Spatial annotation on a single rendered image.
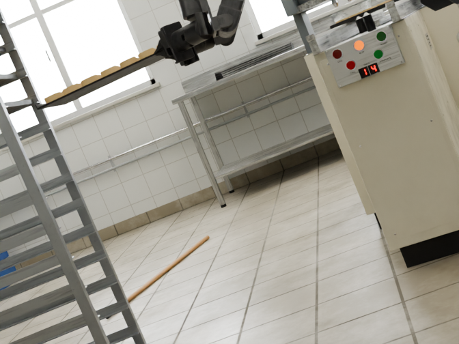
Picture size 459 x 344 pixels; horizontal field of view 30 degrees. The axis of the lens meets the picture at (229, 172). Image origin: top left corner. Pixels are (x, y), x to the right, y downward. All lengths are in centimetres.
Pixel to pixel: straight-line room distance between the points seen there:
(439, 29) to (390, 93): 72
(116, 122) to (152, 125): 30
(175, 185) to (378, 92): 427
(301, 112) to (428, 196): 395
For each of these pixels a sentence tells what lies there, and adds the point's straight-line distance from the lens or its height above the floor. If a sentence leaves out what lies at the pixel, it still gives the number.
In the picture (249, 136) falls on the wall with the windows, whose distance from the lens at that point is 698.
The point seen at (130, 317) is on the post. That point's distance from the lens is 286.
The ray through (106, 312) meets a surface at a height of 33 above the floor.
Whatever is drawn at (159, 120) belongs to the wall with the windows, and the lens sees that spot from 706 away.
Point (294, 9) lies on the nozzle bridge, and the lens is 374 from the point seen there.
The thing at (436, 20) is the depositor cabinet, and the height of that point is 77.
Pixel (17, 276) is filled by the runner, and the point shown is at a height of 60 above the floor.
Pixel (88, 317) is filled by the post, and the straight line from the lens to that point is 240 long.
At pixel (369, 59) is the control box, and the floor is 75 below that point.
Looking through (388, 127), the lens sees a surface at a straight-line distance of 303.
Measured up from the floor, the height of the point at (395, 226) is 17.
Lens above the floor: 89
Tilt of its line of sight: 6 degrees down
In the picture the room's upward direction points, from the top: 23 degrees counter-clockwise
